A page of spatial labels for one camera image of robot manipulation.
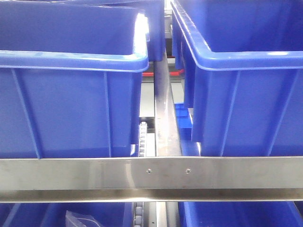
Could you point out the blue plastic bin left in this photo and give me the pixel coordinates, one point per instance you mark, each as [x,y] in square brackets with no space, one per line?
[70,79]

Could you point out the blue plastic bin right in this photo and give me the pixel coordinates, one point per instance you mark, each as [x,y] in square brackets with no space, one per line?
[243,62]

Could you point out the blue bin lower left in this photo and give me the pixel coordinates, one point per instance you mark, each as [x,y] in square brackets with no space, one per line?
[61,214]

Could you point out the blue bin lower right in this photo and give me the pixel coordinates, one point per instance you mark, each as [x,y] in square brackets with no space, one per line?
[239,214]

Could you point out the blue plastic bin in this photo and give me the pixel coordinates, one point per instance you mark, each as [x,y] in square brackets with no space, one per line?
[243,62]
[70,79]

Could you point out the stainless steel shelf rack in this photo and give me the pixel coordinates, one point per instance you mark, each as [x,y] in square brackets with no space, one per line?
[162,179]

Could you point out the blue bin lower shelf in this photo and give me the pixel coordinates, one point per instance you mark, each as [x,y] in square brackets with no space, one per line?
[184,121]

